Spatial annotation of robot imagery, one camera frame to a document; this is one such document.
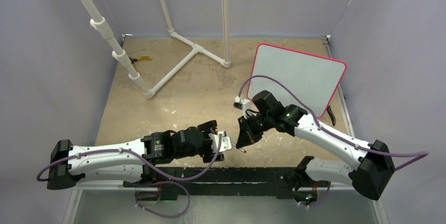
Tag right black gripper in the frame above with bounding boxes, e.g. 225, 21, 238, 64
237, 113, 274, 148

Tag red-framed whiteboard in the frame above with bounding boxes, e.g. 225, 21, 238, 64
246, 43, 347, 118

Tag red whiteboard marker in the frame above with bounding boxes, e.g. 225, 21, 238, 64
231, 142, 247, 154

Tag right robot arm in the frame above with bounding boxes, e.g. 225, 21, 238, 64
233, 90, 396, 200

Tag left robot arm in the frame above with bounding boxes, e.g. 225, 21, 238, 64
37, 120, 232, 190

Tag black whiteboard easel stand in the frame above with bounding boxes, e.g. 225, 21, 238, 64
326, 105, 337, 127

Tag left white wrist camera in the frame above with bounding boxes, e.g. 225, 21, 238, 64
209, 130, 232, 154

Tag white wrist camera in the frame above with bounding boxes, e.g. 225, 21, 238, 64
233, 96, 252, 111
209, 130, 232, 154

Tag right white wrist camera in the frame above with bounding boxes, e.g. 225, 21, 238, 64
233, 96, 252, 111

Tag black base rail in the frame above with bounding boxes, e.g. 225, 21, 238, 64
123, 166, 315, 200

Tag aluminium extrusion frame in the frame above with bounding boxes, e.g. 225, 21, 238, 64
48, 38, 394, 210

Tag yellow-handled pliers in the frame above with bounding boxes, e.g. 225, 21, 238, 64
129, 56, 153, 66

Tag white PVC pipe frame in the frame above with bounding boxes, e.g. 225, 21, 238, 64
79, 0, 231, 99

